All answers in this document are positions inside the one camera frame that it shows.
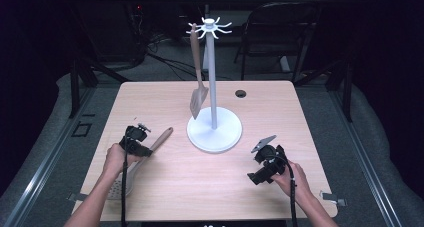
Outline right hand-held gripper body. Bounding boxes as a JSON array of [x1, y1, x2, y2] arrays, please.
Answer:
[[250, 134, 288, 179]]

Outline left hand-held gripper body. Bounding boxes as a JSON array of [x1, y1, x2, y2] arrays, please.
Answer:
[[118, 122, 153, 155]]

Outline beige perforated skimmer spoon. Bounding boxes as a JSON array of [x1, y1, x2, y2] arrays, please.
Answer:
[[107, 126, 175, 202]]

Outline white utensil rack stand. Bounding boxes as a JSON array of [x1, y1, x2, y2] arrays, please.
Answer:
[[185, 16, 244, 154]]

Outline beige slotted spatula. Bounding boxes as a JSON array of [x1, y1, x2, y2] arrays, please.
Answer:
[[188, 22, 210, 121]]

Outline person's right hand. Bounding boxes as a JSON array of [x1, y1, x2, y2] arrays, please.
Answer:
[[269, 160, 312, 205]]

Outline person's left hand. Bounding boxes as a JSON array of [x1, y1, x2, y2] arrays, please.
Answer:
[[102, 142, 144, 179]]

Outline black metal stand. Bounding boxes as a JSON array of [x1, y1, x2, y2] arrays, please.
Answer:
[[293, 58, 354, 123], [68, 58, 130, 119]]

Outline black folding chair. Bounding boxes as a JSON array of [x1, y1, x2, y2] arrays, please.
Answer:
[[233, 1, 322, 83]]

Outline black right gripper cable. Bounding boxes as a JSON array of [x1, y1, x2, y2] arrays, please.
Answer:
[[265, 153, 299, 227]]

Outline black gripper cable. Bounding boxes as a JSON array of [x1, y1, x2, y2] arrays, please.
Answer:
[[265, 153, 299, 227], [120, 128, 131, 227]]

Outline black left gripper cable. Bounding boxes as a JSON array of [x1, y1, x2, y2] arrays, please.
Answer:
[[120, 128, 131, 227]]

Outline black floor cables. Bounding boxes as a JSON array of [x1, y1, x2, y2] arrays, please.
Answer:
[[126, 31, 208, 82]]

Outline aluminium floor rail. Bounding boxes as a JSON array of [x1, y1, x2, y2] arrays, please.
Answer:
[[1, 86, 96, 227], [329, 88, 403, 227]]

